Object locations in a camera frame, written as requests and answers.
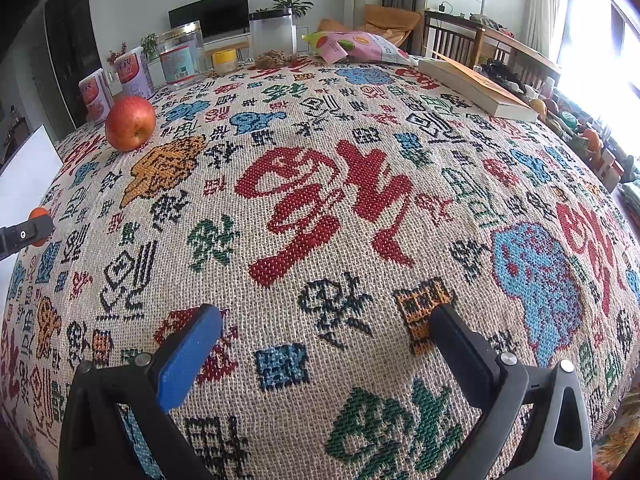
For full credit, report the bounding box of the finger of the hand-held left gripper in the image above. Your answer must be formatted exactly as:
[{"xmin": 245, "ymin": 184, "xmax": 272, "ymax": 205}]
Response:
[{"xmin": 0, "ymin": 216, "xmax": 55, "ymax": 261}]

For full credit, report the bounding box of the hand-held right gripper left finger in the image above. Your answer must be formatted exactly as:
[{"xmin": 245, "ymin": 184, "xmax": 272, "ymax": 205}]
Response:
[{"xmin": 59, "ymin": 304, "xmax": 223, "ymax": 480}]

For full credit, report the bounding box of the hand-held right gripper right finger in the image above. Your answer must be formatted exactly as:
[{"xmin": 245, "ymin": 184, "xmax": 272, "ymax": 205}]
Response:
[{"xmin": 429, "ymin": 304, "xmax": 593, "ymax": 480}]

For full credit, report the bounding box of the small orange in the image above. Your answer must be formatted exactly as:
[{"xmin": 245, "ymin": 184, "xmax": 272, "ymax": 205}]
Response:
[{"xmin": 27, "ymin": 207, "xmax": 54, "ymax": 248}]

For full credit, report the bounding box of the white cardboard box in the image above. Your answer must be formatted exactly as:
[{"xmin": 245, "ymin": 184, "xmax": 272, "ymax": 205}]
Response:
[{"xmin": 0, "ymin": 125, "xmax": 63, "ymax": 261}]

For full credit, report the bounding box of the pink purple can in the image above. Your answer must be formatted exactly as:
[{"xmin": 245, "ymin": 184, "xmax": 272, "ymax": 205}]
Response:
[
  {"xmin": 114, "ymin": 46, "xmax": 156, "ymax": 101},
  {"xmin": 78, "ymin": 69, "xmax": 113, "ymax": 125}
]

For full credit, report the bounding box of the red apple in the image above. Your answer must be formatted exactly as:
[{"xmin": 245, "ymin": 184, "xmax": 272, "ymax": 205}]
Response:
[{"xmin": 104, "ymin": 95, "xmax": 157, "ymax": 152}]

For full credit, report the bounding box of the floral patterned cloth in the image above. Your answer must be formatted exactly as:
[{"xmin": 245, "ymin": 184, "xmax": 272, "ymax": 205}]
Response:
[{"xmin": 595, "ymin": 410, "xmax": 640, "ymax": 471}]

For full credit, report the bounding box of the dark glass display cabinet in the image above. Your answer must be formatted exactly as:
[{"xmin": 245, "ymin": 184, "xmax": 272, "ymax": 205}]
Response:
[{"xmin": 42, "ymin": 0, "xmax": 103, "ymax": 126}]

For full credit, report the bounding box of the printed woven blanket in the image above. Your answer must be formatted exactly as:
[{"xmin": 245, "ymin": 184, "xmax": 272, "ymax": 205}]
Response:
[{"xmin": 0, "ymin": 52, "xmax": 640, "ymax": 480}]

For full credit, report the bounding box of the folded teal towel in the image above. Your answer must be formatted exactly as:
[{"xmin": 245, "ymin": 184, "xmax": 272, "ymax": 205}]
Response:
[{"xmin": 617, "ymin": 180, "xmax": 640, "ymax": 221}]

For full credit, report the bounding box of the clear jar gold lid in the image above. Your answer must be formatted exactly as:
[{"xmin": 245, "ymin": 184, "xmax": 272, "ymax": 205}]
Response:
[{"xmin": 157, "ymin": 20, "xmax": 208, "ymax": 86}]

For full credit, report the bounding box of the orange cover book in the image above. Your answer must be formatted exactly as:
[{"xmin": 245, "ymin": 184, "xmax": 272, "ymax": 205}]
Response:
[{"xmin": 417, "ymin": 55, "xmax": 540, "ymax": 123}]

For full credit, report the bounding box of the small yellow jar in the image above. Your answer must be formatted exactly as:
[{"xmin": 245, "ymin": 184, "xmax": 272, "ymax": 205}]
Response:
[{"xmin": 211, "ymin": 49, "xmax": 237, "ymax": 75}]

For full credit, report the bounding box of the black basket of items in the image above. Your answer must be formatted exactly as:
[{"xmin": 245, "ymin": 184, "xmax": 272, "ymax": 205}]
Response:
[{"xmin": 482, "ymin": 60, "xmax": 531, "ymax": 96}]

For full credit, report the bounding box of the white television cabinet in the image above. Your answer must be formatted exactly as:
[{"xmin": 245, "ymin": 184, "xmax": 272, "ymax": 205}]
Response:
[{"xmin": 202, "ymin": 35, "xmax": 251, "ymax": 52}]

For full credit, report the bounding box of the black television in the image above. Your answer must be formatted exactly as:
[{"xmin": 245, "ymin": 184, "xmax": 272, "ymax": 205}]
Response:
[{"xmin": 168, "ymin": 0, "xmax": 250, "ymax": 43}]

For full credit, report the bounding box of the pile of walnuts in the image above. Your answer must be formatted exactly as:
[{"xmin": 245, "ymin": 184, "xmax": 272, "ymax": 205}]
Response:
[{"xmin": 254, "ymin": 49, "xmax": 296, "ymax": 68}]

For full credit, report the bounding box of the wooden slatted bench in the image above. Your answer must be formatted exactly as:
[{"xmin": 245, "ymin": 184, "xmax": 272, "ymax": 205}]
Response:
[{"xmin": 422, "ymin": 8, "xmax": 562, "ymax": 91}]

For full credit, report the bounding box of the pink snack bag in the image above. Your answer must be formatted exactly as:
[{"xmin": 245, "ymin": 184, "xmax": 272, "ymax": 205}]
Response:
[{"xmin": 301, "ymin": 31, "xmax": 420, "ymax": 66}]

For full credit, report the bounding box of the clear jar black lid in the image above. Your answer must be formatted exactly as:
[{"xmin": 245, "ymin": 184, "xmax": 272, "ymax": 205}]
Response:
[{"xmin": 248, "ymin": 8, "xmax": 297, "ymax": 61}]

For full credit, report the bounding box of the orange lounge chair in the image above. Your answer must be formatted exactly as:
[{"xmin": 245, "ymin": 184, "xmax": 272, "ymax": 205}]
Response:
[{"xmin": 317, "ymin": 4, "xmax": 423, "ymax": 46}]

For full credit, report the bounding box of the window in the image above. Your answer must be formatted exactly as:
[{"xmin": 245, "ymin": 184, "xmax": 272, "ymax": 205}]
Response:
[{"xmin": 555, "ymin": 0, "xmax": 640, "ymax": 111}]

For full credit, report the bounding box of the large green potted plant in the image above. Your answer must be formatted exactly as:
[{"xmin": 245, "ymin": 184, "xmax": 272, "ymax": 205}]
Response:
[{"xmin": 269, "ymin": 0, "xmax": 315, "ymax": 23}]

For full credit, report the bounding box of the white sheer curtain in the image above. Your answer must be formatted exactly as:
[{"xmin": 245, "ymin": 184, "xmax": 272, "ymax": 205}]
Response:
[{"xmin": 520, "ymin": 0, "xmax": 571, "ymax": 61}]

